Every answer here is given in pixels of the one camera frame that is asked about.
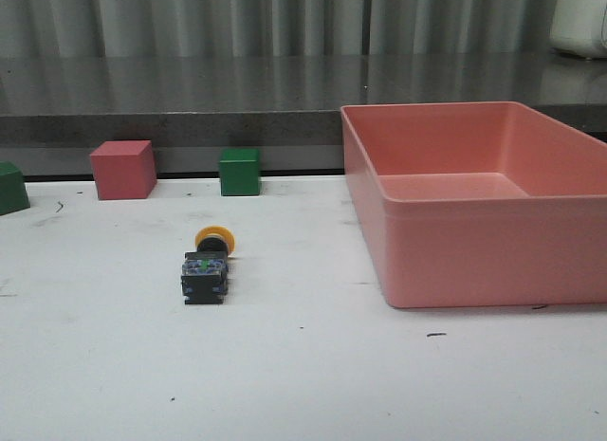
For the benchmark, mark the yellow push button switch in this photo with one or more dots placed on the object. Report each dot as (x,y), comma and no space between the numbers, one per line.
(204,273)

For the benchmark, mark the green cube block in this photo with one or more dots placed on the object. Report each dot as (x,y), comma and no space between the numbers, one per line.
(239,172)

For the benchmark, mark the pink plastic bin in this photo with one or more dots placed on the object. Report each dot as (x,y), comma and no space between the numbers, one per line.
(477,203)

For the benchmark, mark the pink cube block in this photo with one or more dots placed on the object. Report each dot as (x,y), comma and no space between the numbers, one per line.
(124,169)

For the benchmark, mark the dark grey counter shelf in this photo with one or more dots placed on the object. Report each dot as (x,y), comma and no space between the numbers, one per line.
(55,112)

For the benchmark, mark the green block at left edge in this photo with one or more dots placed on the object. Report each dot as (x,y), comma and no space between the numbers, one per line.
(13,192)

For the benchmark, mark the white appliance in background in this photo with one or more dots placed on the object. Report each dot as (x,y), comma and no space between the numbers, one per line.
(579,27)

